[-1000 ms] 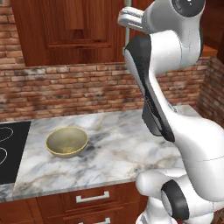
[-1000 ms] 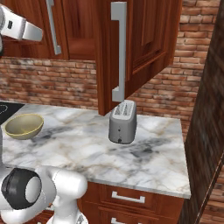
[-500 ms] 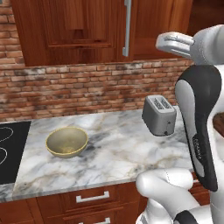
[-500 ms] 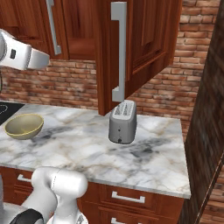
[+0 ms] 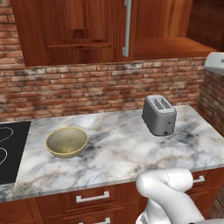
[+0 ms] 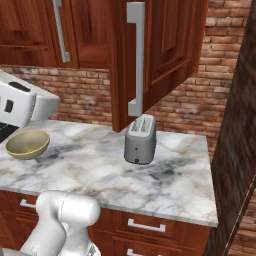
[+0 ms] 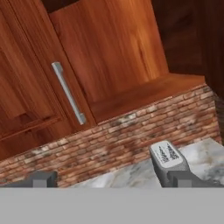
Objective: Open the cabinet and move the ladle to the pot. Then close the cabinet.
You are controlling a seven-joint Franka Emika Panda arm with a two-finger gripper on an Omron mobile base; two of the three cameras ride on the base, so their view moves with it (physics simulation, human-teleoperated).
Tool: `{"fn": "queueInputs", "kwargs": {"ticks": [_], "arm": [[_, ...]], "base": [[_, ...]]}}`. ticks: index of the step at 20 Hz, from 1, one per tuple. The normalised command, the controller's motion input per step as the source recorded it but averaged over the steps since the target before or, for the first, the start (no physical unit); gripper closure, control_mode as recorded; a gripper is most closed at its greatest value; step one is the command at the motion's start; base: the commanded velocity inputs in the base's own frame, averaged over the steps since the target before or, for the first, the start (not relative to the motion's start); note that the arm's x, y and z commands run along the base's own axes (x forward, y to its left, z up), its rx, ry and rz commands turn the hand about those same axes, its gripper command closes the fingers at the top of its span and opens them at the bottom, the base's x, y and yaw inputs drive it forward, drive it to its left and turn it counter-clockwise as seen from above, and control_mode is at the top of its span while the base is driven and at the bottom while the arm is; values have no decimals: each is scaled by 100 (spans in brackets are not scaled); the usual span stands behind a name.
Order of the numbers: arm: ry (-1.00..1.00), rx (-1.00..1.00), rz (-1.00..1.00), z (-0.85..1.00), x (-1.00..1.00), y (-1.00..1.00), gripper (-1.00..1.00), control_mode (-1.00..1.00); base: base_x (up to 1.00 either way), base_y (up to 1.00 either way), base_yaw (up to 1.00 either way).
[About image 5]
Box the wooden cabinet door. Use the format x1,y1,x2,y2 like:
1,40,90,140
10,0,136,67

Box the grey toaster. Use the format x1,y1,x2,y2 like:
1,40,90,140
141,94,178,137

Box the beige bowl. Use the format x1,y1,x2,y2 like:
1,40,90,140
45,126,89,159

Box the wooden drawer front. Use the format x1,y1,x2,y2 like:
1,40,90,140
186,167,224,196
36,182,141,218
43,200,142,224

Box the black hob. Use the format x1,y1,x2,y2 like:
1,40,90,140
0,120,32,186

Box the white appliance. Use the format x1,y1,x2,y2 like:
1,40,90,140
204,52,224,77

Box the silver cabinet door handle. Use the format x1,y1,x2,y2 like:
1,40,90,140
122,0,133,58

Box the silver drawer handle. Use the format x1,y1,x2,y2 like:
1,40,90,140
78,217,112,224
192,175,206,185
75,190,110,204

